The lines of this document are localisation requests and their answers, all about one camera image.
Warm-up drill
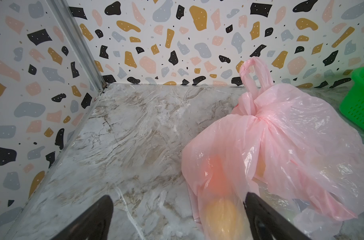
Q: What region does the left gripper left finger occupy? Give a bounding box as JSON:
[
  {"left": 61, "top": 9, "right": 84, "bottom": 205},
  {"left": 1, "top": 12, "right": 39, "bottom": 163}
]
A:
[{"left": 52, "top": 195, "right": 113, "bottom": 240}]

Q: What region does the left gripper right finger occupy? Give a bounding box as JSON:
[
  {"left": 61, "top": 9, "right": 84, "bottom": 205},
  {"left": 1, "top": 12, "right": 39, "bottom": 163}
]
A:
[{"left": 244, "top": 192, "right": 309, "bottom": 240}]

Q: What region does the pink plastic bag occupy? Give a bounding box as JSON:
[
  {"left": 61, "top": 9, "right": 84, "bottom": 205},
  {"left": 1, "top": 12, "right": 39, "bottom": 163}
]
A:
[{"left": 181, "top": 57, "right": 364, "bottom": 240}]

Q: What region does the orange fruit in bag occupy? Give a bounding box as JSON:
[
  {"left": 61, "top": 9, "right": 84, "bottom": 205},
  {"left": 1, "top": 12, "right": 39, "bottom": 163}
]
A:
[{"left": 204, "top": 199, "right": 247, "bottom": 240}]

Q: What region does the green plastic basket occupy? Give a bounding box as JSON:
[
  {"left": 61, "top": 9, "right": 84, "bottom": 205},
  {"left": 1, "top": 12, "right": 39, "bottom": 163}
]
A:
[{"left": 340, "top": 67, "right": 364, "bottom": 130}]

